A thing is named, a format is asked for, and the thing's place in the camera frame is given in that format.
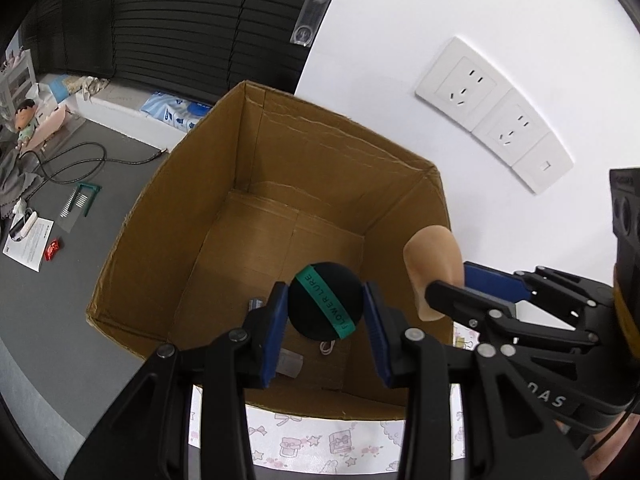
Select black puff with green band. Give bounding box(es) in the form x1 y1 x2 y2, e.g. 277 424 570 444
288 262 364 341

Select orange makeup sponge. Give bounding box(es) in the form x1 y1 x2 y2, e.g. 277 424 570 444
402 226 464 322

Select pink blue lip balm tube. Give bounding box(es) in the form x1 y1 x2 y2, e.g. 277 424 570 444
247 297 265 311

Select mauve heart keychain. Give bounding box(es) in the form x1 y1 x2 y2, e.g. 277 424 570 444
319 340 336 356

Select clear plastic packet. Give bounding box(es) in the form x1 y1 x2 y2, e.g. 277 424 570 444
276 349 304 378

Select person right hand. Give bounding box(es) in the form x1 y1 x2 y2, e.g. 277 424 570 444
582 415 638 479

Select gold binder clip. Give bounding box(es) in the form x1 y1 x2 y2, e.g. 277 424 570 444
454 337 477 351

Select brown cardboard box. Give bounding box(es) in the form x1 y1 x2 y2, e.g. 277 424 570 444
86 80 457 422

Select pink patterned table mat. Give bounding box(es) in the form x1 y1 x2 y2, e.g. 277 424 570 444
188 323 478 477

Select blue white plastic bag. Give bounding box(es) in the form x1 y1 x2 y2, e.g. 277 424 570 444
140 92 212 133

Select green comb tool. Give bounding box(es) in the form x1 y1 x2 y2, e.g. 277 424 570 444
60 182 102 218

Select red candy wrapper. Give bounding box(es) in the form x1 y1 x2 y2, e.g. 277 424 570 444
43 238 62 261

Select white paper sheet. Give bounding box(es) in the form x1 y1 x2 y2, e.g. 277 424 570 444
2 218 54 272

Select black window blinds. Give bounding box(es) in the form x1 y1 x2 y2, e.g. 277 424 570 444
1 0 309 102

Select cartoon boy figure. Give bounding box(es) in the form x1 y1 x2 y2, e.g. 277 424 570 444
14 99 37 150

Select white wall socket panel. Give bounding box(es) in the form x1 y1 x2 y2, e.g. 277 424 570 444
414 37 574 194

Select clear wall hook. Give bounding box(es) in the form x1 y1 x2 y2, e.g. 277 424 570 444
290 0 331 48

